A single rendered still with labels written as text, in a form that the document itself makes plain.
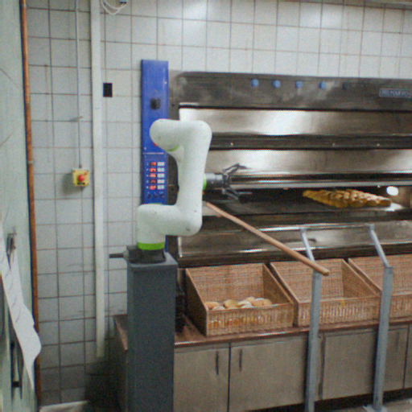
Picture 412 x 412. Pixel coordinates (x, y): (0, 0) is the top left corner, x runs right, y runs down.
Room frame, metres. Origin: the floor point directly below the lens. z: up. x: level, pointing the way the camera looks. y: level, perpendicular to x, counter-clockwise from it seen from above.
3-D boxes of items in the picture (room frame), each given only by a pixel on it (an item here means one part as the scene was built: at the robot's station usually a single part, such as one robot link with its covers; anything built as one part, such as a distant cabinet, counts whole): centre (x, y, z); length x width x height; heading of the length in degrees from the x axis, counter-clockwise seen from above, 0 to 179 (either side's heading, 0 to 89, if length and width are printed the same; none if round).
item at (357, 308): (3.45, -0.78, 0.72); 0.56 x 0.49 x 0.28; 106
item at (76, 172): (3.22, 0.74, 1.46); 0.10 x 0.07 x 0.10; 107
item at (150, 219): (2.38, 0.23, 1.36); 0.16 x 0.13 x 0.19; 76
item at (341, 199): (4.29, -1.11, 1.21); 0.61 x 0.48 x 0.06; 17
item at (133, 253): (2.36, 0.29, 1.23); 0.26 x 0.15 x 0.06; 107
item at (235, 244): (3.70, -0.69, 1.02); 1.79 x 0.11 x 0.19; 107
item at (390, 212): (3.72, -0.68, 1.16); 1.80 x 0.06 x 0.04; 107
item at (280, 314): (3.28, -0.22, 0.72); 0.56 x 0.49 x 0.28; 107
